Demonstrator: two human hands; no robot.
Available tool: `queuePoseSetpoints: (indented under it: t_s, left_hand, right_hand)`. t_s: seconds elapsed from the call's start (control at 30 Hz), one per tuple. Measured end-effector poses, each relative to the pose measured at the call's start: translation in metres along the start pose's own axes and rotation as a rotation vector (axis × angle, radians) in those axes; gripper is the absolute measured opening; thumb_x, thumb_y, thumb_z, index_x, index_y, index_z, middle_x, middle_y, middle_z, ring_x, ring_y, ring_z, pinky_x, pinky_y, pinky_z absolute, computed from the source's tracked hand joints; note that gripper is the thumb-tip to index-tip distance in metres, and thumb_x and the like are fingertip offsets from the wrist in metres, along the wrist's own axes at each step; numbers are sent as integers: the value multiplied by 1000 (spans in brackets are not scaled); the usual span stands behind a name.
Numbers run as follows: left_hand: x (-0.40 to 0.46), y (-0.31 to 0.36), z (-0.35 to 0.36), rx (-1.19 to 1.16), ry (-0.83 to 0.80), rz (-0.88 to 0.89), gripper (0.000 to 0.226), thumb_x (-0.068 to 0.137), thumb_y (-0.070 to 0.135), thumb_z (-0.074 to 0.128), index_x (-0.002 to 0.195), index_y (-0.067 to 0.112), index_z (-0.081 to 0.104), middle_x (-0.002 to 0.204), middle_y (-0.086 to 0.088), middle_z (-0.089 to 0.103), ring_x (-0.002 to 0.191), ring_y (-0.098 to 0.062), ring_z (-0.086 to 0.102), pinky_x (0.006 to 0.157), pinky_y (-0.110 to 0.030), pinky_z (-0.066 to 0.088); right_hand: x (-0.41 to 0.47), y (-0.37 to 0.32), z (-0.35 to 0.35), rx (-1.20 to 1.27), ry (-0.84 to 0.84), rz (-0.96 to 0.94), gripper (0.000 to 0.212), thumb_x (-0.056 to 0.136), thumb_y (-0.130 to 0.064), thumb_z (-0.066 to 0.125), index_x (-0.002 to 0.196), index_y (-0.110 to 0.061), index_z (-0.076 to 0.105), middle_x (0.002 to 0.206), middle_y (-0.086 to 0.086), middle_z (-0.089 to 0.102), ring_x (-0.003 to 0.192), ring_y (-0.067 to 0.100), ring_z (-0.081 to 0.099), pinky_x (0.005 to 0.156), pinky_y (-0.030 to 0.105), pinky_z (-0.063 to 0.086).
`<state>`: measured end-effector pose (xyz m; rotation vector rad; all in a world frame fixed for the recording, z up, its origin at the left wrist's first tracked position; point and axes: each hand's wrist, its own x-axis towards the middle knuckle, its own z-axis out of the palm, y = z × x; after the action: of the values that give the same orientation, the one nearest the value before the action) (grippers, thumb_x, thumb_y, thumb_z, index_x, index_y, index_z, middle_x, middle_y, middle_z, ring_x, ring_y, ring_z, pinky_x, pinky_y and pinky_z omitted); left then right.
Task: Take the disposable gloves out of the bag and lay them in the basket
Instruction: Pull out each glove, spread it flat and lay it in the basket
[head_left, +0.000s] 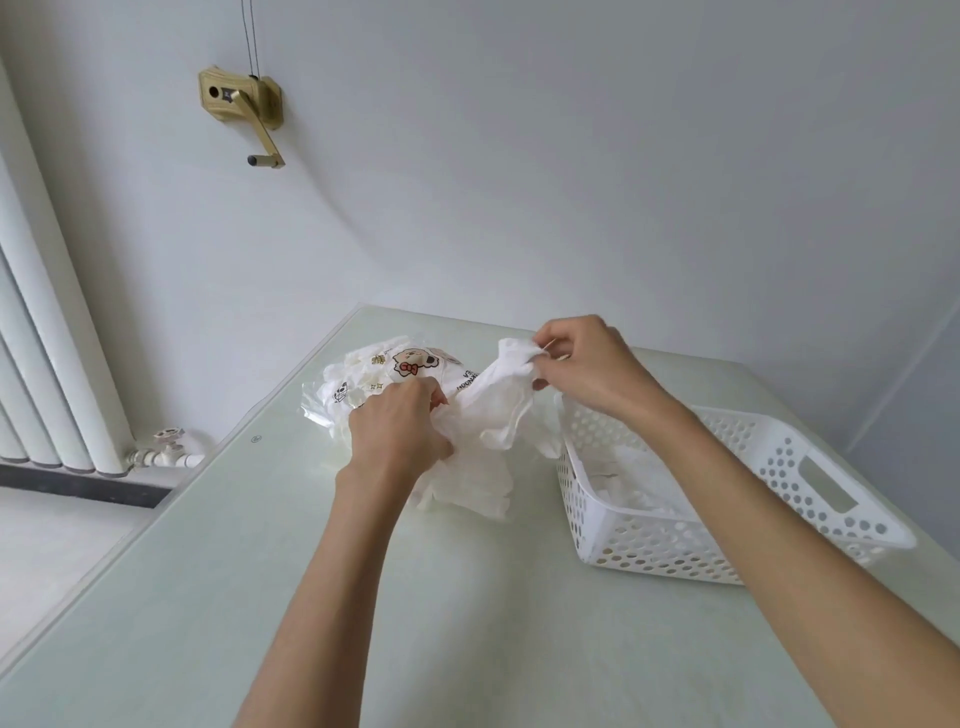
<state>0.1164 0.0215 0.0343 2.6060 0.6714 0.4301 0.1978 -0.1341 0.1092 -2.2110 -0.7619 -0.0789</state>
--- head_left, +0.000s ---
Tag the person's left forearm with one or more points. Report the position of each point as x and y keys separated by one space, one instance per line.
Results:
x=322 y=615

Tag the person's right forearm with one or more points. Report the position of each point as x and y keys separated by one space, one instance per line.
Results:
x=787 y=540

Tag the person's right hand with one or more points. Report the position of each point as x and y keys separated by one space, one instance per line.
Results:
x=600 y=367

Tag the person's left hand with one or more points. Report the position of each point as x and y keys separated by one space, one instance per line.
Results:
x=394 y=435

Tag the white perforated plastic basket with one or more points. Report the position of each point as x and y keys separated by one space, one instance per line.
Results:
x=637 y=540

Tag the white radiator valve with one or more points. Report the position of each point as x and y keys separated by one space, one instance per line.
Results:
x=165 y=450

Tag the white column radiator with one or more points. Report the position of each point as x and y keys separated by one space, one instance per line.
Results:
x=52 y=375

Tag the brass wall crank winch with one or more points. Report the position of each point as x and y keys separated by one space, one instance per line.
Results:
x=232 y=94

